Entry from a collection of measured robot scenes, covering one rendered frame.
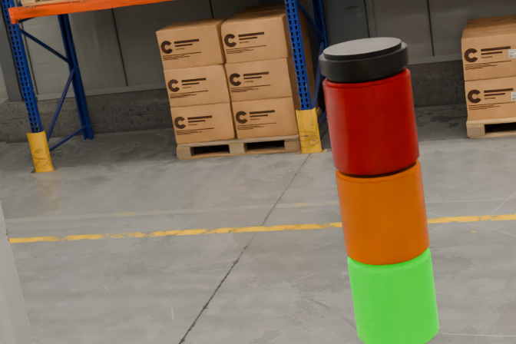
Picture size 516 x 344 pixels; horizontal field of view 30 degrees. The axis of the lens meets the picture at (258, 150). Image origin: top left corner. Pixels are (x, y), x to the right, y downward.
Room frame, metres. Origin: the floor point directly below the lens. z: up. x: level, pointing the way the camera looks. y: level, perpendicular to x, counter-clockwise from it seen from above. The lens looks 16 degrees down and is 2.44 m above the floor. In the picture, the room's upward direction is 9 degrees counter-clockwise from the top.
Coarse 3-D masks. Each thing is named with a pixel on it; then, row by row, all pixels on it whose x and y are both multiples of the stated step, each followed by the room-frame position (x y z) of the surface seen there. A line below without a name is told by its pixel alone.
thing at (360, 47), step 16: (336, 48) 0.54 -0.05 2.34; (352, 48) 0.53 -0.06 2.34; (368, 48) 0.52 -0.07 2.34; (384, 48) 0.52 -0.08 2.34; (400, 48) 0.52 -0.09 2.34; (320, 64) 0.53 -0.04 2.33; (336, 64) 0.52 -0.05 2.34; (352, 64) 0.51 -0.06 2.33; (368, 64) 0.51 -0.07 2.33; (384, 64) 0.51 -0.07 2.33; (400, 64) 0.52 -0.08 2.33; (336, 80) 0.52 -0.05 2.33; (352, 80) 0.51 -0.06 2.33
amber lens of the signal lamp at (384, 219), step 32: (416, 160) 0.53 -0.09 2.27; (352, 192) 0.52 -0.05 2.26; (384, 192) 0.51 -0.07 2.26; (416, 192) 0.52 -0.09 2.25; (352, 224) 0.52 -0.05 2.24; (384, 224) 0.51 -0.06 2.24; (416, 224) 0.51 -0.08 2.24; (352, 256) 0.52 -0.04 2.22; (384, 256) 0.51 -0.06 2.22; (416, 256) 0.52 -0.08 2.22
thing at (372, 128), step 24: (408, 72) 0.53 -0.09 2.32; (336, 96) 0.52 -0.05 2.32; (360, 96) 0.51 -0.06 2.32; (384, 96) 0.51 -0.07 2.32; (408, 96) 0.52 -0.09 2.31; (336, 120) 0.52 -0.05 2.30; (360, 120) 0.51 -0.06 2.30; (384, 120) 0.51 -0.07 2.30; (408, 120) 0.52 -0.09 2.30; (336, 144) 0.52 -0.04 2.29; (360, 144) 0.51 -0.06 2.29; (384, 144) 0.51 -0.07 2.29; (408, 144) 0.52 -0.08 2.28; (336, 168) 0.53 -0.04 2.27; (360, 168) 0.51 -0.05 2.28; (384, 168) 0.51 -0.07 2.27
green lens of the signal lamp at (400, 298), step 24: (360, 264) 0.52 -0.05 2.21; (408, 264) 0.51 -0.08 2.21; (360, 288) 0.52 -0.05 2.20; (384, 288) 0.51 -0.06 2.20; (408, 288) 0.51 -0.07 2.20; (432, 288) 0.52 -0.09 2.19; (360, 312) 0.52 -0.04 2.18; (384, 312) 0.51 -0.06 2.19; (408, 312) 0.51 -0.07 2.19; (432, 312) 0.52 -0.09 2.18; (360, 336) 0.53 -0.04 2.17; (384, 336) 0.51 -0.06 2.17; (408, 336) 0.51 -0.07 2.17; (432, 336) 0.52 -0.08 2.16
